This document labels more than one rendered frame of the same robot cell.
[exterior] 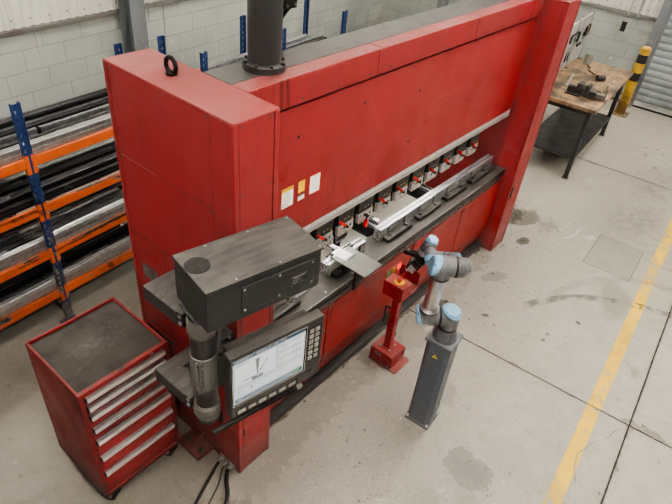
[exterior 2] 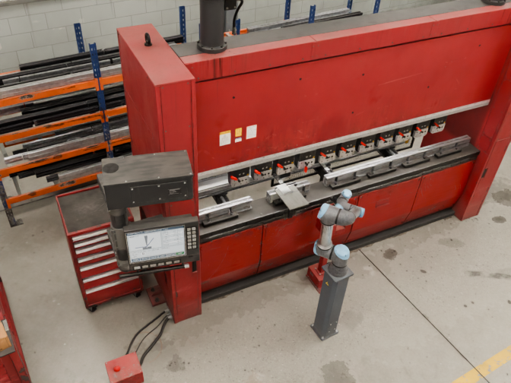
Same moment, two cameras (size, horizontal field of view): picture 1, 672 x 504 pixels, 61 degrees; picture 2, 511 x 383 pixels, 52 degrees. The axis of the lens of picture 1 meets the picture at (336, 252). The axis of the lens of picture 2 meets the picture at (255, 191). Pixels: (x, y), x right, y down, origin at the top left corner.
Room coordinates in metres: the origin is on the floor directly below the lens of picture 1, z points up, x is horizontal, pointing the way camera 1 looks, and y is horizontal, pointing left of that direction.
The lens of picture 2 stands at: (-0.21, -1.26, 3.82)
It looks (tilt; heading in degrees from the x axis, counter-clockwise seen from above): 40 degrees down; 25
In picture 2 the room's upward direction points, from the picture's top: 4 degrees clockwise
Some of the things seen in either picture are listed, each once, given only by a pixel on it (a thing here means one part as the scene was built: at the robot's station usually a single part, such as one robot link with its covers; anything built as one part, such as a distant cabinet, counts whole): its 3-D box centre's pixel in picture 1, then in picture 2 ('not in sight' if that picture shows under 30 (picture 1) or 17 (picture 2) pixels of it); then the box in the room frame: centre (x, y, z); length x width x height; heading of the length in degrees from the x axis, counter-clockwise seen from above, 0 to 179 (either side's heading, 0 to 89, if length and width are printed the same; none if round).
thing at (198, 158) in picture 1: (201, 289); (164, 188); (2.29, 0.70, 1.15); 0.85 x 0.25 x 2.30; 54
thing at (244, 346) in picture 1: (270, 358); (162, 240); (1.62, 0.22, 1.42); 0.45 x 0.12 x 0.36; 132
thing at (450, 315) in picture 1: (449, 316); (340, 254); (2.53, -0.71, 0.94); 0.13 x 0.12 x 0.14; 92
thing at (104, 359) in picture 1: (112, 405); (103, 251); (1.97, 1.15, 0.50); 0.50 x 0.50 x 1.00; 54
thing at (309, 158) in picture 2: (360, 207); (304, 156); (3.11, -0.13, 1.26); 0.15 x 0.09 x 0.17; 144
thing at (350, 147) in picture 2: (396, 186); (345, 146); (3.43, -0.36, 1.26); 0.15 x 0.09 x 0.17; 144
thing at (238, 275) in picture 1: (249, 333); (151, 219); (1.65, 0.31, 1.53); 0.51 x 0.25 x 0.85; 132
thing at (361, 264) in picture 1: (357, 261); (291, 197); (2.88, -0.14, 1.00); 0.26 x 0.18 x 0.01; 54
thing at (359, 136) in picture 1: (414, 117); (363, 94); (3.49, -0.41, 1.74); 3.00 x 0.08 x 0.80; 144
